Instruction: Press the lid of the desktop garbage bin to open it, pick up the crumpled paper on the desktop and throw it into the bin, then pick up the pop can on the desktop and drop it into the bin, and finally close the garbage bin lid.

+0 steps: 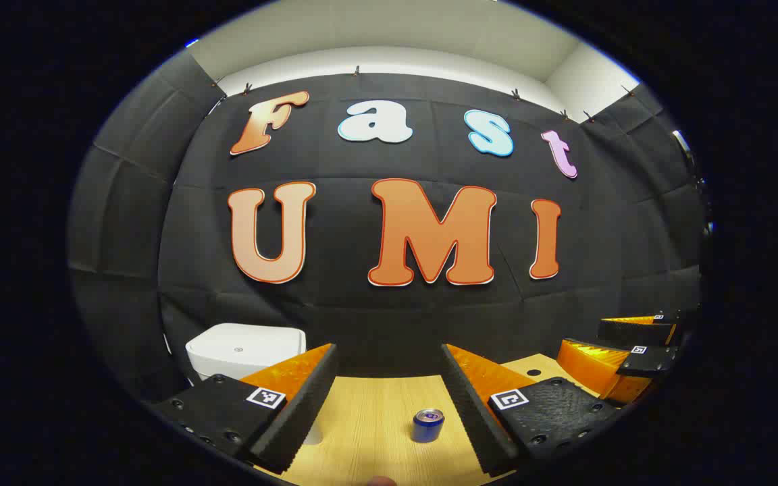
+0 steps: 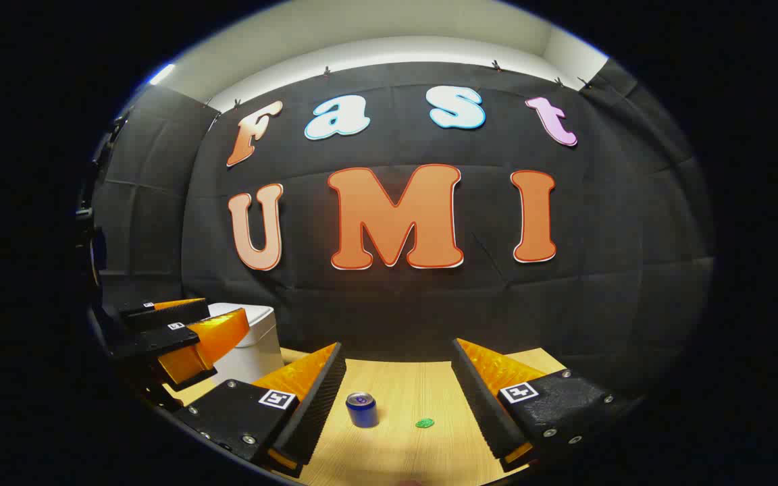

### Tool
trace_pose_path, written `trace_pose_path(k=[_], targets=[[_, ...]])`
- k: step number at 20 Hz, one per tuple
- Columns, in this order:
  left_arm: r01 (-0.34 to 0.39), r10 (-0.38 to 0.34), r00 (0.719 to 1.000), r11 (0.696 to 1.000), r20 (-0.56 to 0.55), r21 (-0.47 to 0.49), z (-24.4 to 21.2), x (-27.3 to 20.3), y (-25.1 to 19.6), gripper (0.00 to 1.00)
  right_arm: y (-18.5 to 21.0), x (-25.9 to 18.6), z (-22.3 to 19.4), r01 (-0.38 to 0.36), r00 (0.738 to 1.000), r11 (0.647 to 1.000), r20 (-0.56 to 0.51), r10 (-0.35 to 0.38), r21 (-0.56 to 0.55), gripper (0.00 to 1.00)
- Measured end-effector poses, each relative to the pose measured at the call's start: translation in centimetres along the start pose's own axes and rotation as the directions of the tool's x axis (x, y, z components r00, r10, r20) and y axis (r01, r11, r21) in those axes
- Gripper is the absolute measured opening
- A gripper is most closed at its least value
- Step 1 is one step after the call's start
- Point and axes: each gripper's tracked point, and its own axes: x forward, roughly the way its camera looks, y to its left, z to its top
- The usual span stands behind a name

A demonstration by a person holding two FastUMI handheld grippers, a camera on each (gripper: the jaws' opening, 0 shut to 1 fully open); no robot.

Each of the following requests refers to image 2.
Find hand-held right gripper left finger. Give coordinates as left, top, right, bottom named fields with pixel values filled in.
left=174, top=342, right=348, bottom=479

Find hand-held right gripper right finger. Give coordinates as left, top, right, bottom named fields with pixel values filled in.
left=452, top=337, right=640, bottom=473

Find blue pop can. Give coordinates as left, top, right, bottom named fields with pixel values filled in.
left=346, top=391, right=380, bottom=429

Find white desktop garbage bin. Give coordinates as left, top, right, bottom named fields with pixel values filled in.
left=207, top=303, right=286, bottom=387

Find wooden desktop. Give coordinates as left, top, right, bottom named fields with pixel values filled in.
left=159, top=348, right=569, bottom=486

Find black backdrop cloth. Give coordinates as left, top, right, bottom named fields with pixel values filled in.
left=88, top=61, right=717, bottom=406

